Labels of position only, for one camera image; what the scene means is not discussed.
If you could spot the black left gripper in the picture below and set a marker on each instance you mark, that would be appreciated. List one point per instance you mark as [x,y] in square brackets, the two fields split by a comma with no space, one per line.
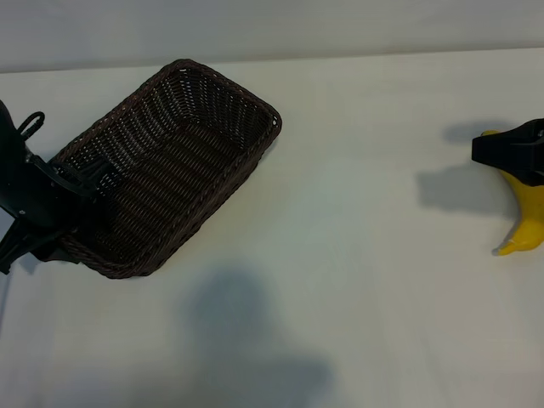
[34,195]

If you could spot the dark brown woven basket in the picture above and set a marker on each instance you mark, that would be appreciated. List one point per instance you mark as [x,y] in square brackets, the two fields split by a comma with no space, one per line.
[178,170]

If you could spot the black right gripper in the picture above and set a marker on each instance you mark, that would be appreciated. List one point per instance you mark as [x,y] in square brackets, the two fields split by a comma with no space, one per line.
[531,135]

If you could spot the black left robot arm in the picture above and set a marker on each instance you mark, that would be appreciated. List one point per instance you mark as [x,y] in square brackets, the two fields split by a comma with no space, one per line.
[10,132]

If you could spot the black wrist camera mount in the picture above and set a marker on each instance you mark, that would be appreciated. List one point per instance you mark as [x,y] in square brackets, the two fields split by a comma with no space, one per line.
[10,246]

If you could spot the yellow banana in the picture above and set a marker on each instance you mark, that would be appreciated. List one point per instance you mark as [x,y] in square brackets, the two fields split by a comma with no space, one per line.
[527,221]

